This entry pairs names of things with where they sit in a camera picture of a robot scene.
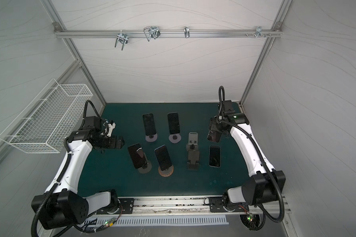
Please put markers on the dark grey round stand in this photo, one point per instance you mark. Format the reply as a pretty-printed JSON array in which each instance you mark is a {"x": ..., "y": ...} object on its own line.
[{"x": 145, "y": 168}]

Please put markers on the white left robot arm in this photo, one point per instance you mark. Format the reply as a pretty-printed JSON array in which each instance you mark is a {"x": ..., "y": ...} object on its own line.
[{"x": 61, "y": 205}]

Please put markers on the right black mount plate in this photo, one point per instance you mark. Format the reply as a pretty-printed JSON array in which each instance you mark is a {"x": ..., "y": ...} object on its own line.
[{"x": 223, "y": 205}]

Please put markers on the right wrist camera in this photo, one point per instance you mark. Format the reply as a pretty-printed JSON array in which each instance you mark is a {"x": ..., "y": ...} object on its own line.
[{"x": 227, "y": 108}]

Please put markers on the copper base phone stand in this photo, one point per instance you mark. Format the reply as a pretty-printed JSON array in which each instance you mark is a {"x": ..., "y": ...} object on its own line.
[{"x": 166, "y": 173}]

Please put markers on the metal u-bolt clamp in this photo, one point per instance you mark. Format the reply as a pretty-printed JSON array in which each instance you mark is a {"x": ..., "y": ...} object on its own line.
[
  {"x": 151, "y": 32},
  {"x": 122, "y": 39}
]

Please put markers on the blue edged phone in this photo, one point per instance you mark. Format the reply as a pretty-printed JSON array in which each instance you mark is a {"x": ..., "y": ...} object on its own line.
[{"x": 163, "y": 157}]

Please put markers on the purple round phone stand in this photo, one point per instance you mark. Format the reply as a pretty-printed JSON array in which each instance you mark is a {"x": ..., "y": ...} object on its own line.
[{"x": 175, "y": 138}]

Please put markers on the aluminium cross rail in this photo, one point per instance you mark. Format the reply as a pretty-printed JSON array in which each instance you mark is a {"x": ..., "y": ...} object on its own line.
[{"x": 165, "y": 34}]

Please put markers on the black phone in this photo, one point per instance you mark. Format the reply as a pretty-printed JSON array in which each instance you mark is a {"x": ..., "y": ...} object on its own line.
[
  {"x": 149, "y": 124},
  {"x": 173, "y": 122},
  {"x": 137, "y": 156},
  {"x": 214, "y": 156}
]

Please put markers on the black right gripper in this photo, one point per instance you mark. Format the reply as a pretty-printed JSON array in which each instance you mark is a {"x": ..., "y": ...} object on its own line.
[{"x": 213, "y": 135}]

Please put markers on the black mount plate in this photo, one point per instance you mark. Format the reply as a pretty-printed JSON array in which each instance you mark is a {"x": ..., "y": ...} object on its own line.
[
  {"x": 125, "y": 206},
  {"x": 223, "y": 205}
]

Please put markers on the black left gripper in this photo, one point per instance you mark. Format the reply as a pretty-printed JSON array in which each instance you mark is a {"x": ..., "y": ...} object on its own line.
[{"x": 114, "y": 142}]

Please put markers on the right metal bracket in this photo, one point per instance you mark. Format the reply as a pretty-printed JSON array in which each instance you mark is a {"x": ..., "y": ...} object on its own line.
[{"x": 258, "y": 33}]

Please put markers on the middle metal u-bolt clamp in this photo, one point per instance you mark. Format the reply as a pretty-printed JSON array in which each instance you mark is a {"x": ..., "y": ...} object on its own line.
[{"x": 151, "y": 32}]

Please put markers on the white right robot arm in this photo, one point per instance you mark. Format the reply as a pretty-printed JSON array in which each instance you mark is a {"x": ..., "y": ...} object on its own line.
[{"x": 265, "y": 183}]

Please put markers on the grey round stand back left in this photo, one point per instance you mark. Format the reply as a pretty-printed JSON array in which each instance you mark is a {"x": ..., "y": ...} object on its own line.
[{"x": 151, "y": 138}]

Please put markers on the left metal u-bolt clamp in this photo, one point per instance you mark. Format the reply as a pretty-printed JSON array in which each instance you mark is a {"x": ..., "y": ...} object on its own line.
[{"x": 122, "y": 39}]

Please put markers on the white wire basket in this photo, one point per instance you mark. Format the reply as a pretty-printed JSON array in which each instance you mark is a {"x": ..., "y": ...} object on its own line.
[{"x": 50, "y": 117}]

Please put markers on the silver round phone stand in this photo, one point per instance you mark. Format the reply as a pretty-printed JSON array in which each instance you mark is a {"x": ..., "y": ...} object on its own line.
[{"x": 192, "y": 144}]

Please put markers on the black folding phone stand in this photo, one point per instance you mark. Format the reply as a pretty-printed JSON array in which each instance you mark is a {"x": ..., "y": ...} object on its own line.
[{"x": 193, "y": 160}]

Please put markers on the small metal hook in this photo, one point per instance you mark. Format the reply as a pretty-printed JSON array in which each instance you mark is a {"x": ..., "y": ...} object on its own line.
[{"x": 186, "y": 32}]

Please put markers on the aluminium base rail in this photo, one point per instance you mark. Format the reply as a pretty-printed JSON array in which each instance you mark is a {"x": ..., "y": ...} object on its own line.
[{"x": 177, "y": 205}]

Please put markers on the left black mount plate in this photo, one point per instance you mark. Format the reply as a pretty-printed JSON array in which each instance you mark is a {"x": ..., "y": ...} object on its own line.
[{"x": 125, "y": 206}]

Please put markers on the white vent strip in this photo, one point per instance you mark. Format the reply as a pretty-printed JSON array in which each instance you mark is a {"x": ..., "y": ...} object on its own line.
[{"x": 183, "y": 220}]

